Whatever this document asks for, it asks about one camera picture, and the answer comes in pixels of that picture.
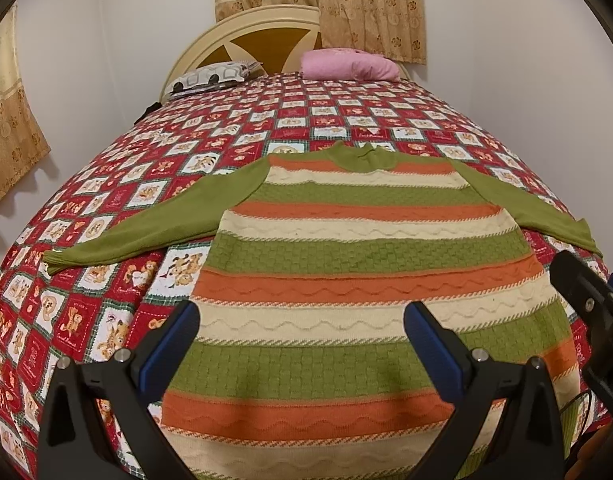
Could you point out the grey white patterned pillow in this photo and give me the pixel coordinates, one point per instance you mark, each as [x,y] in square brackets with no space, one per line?
[212,75]

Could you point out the black object beside bed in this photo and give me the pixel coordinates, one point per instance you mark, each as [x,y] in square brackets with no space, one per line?
[149,110]

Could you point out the pink pillow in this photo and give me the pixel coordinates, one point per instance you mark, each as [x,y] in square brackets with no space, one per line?
[347,64]

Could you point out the green orange striped knit sweater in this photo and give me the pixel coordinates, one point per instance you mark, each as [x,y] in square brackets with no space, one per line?
[301,368]

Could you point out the beige side curtain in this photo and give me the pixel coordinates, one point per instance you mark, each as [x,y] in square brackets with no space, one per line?
[22,143]

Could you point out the red teddy bear patchwork bedspread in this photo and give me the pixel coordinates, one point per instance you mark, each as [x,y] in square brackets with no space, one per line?
[87,314]

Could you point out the cream wooden headboard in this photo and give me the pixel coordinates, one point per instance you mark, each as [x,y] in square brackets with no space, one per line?
[275,36]

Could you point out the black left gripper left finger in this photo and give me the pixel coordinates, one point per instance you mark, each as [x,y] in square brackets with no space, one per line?
[74,443]

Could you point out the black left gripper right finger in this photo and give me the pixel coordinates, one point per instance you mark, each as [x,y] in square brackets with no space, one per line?
[528,441]

